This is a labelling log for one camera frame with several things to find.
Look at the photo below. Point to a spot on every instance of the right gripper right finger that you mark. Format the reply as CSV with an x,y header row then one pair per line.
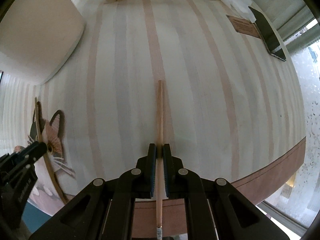
x,y
181,183

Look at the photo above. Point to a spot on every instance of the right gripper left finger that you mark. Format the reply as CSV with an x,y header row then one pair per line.
x,y
121,195

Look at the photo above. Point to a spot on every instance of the wooden chopstick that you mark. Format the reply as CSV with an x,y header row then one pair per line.
x,y
46,157
159,172

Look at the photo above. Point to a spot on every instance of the striped cat table mat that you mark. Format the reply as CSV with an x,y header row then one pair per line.
x,y
230,109

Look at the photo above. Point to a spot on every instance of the white utensil holder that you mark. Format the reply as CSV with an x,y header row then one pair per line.
x,y
37,38

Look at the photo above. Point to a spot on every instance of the brown card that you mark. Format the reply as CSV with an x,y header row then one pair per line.
x,y
244,26

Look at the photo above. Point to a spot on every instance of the black smartphone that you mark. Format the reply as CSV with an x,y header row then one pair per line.
x,y
268,35

